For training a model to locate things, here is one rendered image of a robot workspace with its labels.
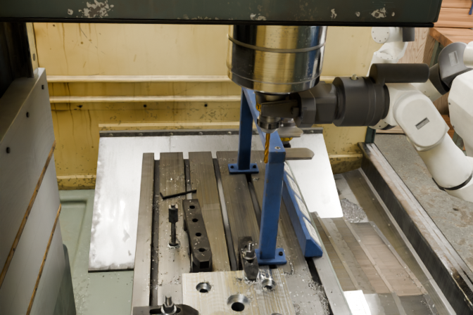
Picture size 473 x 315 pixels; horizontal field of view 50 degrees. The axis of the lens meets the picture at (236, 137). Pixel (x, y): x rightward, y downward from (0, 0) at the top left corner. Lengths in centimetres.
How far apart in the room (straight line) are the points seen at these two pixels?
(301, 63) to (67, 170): 150
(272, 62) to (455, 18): 322
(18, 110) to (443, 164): 76
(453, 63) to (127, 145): 118
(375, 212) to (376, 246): 27
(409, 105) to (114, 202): 123
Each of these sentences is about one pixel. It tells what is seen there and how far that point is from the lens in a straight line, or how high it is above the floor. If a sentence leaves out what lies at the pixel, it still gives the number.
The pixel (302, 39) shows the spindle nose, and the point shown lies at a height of 158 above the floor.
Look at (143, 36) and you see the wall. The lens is 187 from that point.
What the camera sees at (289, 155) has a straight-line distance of 118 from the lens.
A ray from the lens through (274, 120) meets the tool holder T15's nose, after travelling 88.
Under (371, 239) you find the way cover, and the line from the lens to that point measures 181.
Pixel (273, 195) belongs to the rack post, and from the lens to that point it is 123.
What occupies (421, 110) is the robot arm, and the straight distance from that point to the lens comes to 91.
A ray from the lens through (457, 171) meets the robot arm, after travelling 103.
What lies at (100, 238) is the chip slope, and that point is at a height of 68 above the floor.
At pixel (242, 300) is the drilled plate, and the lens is 114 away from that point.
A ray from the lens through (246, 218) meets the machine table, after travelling 149.
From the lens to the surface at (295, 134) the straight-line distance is 127.
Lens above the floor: 179
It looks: 28 degrees down
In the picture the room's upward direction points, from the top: 3 degrees clockwise
